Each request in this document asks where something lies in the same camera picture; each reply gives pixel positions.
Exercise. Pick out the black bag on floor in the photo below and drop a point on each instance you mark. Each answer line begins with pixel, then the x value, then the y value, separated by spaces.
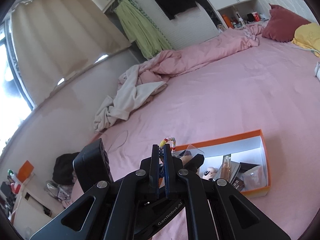
pixel 63 173

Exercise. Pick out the yellow pillow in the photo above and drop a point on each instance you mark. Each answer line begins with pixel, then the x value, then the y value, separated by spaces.
pixel 308 37

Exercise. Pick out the amber perfume bottle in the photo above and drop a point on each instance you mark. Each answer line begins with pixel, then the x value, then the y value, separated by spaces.
pixel 226 167

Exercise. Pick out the white spray bottle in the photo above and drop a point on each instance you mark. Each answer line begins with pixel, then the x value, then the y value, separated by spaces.
pixel 238 16

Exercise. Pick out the white lint roller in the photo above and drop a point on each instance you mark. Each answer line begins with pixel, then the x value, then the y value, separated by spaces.
pixel 317 71

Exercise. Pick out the beige curtain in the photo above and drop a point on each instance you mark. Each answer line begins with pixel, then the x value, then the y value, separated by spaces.
pixel 56 39

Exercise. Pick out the orange box on dresser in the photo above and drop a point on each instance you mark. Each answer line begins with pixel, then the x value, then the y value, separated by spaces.
pixel 25 171

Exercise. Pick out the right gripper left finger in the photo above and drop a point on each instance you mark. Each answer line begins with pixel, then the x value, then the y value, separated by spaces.
pixel 134 214

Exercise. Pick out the pink bed sheet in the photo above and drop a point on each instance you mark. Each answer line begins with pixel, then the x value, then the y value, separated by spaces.
pixel 271 87

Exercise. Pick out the white dog figure keychain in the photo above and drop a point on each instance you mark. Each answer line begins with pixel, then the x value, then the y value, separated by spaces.
pixel 209 173

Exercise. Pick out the grey metal tin box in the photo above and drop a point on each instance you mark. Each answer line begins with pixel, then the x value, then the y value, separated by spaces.
pixel 235 168

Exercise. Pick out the orange bottle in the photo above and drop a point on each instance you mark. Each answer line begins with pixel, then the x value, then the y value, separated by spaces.
pixel 227 21

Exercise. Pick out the beige crumpled garment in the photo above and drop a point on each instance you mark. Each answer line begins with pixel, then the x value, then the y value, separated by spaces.
pixel 128 98

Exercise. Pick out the pink crumpled duvet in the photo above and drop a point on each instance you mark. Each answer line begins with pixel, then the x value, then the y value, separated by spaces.
pixel 171 63

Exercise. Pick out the orange gradient cardboard box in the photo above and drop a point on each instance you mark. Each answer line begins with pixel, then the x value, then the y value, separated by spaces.
pixel 248 149

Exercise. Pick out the dark brown small packet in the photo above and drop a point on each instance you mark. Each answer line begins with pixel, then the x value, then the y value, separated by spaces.
pixel 238 184

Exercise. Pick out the dark red pillow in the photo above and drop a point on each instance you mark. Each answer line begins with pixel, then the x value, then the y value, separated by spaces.
pixel 282 25

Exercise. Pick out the red cup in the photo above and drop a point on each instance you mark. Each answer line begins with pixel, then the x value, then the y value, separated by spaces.
pixel 256 16

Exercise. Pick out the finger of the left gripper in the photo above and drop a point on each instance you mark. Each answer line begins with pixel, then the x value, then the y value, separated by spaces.
pixel 195 163

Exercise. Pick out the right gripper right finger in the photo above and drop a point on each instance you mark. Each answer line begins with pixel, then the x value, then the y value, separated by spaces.
pixel 200 219

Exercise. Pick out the green hanging dress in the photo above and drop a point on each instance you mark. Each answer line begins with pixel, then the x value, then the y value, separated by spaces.
pixel 141 29

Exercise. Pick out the white tape roll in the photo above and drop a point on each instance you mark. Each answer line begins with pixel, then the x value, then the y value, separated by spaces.
pixel 254 178

